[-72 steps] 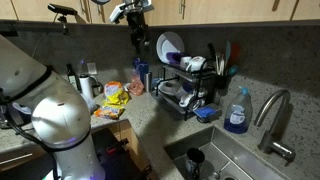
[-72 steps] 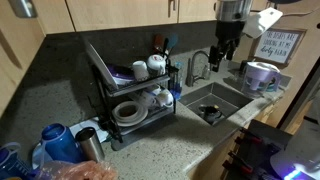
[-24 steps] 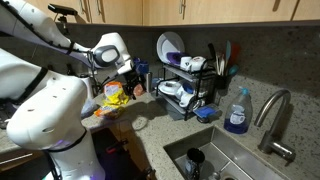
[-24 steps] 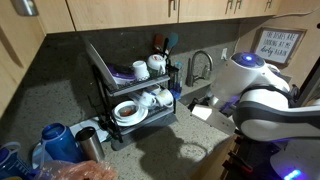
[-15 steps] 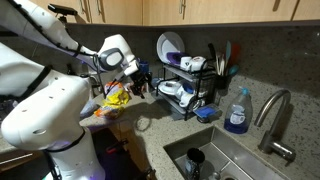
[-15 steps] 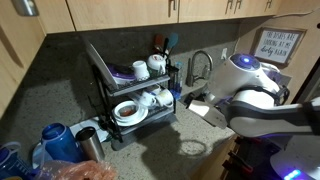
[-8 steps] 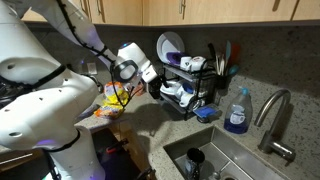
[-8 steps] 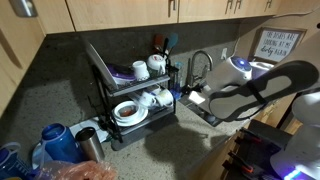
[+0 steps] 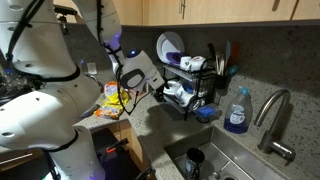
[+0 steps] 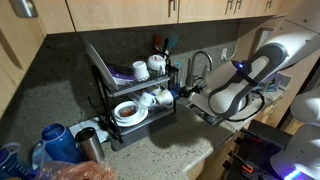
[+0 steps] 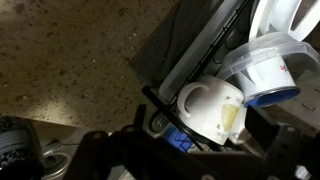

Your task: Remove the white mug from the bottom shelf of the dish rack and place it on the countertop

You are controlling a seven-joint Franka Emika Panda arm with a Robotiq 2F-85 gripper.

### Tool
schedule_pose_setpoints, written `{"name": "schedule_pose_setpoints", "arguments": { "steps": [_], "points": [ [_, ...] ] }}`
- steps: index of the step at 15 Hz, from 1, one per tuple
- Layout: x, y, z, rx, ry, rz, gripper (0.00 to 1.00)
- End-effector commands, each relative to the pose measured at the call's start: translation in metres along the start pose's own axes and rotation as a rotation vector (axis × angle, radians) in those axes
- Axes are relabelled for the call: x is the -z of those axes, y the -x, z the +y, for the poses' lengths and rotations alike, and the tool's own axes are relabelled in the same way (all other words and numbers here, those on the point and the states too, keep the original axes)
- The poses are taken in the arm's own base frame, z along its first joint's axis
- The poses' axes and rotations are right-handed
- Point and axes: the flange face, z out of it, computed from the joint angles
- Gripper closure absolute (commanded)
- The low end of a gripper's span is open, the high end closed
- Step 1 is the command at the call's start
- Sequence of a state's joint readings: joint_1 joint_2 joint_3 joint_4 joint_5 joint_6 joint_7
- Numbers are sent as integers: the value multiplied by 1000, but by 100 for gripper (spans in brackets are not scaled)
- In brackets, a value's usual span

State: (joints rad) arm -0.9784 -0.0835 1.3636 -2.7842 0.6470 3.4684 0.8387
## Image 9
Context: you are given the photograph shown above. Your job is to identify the small white cup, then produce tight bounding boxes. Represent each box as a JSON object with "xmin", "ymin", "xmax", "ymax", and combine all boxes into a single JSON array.
[{"xmin": 179, "ymin": 55, "xmax": 194, "ymax": 71}]

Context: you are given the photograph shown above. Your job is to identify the orange black clamp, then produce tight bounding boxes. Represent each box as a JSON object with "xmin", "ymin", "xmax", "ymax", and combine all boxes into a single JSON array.
[{"xmin": 105, "ymin": 137, "xmax": 130, "ymax": 155}]

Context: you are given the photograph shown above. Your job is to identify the white mug with print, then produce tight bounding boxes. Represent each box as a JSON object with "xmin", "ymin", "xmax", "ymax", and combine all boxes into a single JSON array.
[{"xmin": 189, "ymin": 55, "xmax": 208, "ymax": 72}]

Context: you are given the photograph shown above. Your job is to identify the white wall outlet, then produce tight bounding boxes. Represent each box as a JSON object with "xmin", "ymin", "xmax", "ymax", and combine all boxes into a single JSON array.
[{"xmin": 86, "ymin": 62, "xmax": 99, "ymax": 76}]

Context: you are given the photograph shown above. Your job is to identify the steel kitchen faucet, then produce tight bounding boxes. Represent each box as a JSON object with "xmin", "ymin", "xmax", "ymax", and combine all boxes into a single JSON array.
[{"xmin": 253, "ymin": 88, "xmax": 297, "ymax": 163}]

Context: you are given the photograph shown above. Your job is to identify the blue sponge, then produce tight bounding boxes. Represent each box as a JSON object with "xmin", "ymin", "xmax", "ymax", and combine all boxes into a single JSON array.
[
  {"xmin": 195, "ymin": 103, "xmax": 224, "ymax": 124},
  {"xmin": 194, "ymin": 105, "xmax": 215, "ymax": 118}
]

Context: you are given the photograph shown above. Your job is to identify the wooden upper cabinets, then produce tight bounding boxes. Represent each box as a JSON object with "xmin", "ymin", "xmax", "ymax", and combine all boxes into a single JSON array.
[{"xmin": 53, "ymin": 0, "xmax": 320, "ymax": 28}]

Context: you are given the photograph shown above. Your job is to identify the short teal utensil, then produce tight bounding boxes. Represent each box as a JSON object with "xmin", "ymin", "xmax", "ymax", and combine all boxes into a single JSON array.
[{"xmin": 227, "ymin": 64, "xmax": 240, "ymax": 77}]

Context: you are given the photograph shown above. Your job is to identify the purple bowl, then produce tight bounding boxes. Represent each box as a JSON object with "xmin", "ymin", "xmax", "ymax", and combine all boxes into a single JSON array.
[{"xmin": 165, "ymin": 51, "xmax": 188, "ymax": 66}]

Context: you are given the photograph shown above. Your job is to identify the wooden base cabinet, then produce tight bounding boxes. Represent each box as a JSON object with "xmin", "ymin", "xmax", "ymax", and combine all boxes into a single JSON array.
[{"xmin": 111, "ymin": 119, "xmax": 149, "ymax": 171}]

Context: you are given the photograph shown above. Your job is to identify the blue dish soap bottle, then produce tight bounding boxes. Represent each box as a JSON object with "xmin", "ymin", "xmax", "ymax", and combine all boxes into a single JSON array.
[{"xmin": 223, "ymin": 86, "xmax": 254, "ymax": 135}]

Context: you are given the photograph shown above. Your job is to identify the red spatula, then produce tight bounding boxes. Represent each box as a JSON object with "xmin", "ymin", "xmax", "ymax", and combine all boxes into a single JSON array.
[{"xmin": 229, "ymin": 43, "xmax": 242, "ymax": 68}]

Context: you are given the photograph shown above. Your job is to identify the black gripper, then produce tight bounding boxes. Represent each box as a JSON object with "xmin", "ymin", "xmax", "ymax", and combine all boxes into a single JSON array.
[{"xmin": 153, "ymin": 85, "xmax": 169, "ymax": 103}]

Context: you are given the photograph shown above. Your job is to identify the black camera on stand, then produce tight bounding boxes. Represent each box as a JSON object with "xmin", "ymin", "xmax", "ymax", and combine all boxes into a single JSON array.
[{"xmin": 53, "ymin": 4, "xmax": 78, "ymax": 36}]

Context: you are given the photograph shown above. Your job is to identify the large white plate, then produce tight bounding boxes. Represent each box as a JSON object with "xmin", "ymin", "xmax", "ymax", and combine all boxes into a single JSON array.
[{"xmin": 156, "ymin": 31, "xmax": 186, "ymax": 64}]

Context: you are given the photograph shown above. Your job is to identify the black mug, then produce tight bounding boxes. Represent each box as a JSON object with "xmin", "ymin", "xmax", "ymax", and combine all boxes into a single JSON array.
[{"xmin": 184, "ymin": 147, "xmax": 206, "ymax": 180}]

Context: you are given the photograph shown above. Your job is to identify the orange snack packet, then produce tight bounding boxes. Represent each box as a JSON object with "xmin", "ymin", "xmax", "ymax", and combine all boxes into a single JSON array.
[{"xmin": 93, "ymin": 103, "xmax": 125, "ymax": 121}]

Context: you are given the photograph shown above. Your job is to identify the teal blue spatula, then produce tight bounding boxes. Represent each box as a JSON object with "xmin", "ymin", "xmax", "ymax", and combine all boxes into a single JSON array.
[{"xmin": 224, "ymin": 40, "xmax": 232, "ymax": 69}]

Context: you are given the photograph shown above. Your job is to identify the yellow orange snack bag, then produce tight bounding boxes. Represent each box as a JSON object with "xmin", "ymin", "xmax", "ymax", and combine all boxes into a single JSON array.
[{"xmin": 103, "ymin": 80, "xmax": 131, "ymax": 106}]

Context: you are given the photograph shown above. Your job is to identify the black spatula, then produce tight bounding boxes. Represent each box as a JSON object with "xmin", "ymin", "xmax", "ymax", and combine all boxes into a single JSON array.
[{"xmin": 207, "ymin": 42, "xmax": 218, "ymax": 66}]

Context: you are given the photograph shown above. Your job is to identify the white mug blue interior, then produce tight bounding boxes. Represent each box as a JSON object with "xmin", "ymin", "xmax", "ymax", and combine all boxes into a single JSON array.
[{"xmin": 181, "ymin": 81, "xmax": 196, "ymax": 95}]

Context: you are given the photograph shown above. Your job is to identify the plain metal spoon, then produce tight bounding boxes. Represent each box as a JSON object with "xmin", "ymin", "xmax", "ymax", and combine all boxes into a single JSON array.
[{"xmin": 209, "ymin": 161, "xmax": 232, "ymax": 180}]

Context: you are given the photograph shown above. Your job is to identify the stainless steel sink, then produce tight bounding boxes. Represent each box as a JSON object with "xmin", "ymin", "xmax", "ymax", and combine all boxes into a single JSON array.
[{"xmin": 163, "ymin": 125, "xmax": 291, "ymax": 180}]

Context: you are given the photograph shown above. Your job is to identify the black utensil holder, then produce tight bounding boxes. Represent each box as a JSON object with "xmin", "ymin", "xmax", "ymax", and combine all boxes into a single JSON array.
[{"xmin": 214, "ymin": 73, "xmax": 232, "ymax": 91}]

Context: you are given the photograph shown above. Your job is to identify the black two-tier dish rack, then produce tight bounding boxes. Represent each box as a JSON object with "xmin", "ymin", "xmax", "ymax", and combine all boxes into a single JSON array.
[{"xmin": 156, "ymin": 61, "xmax": 218, "ymax": 122}]

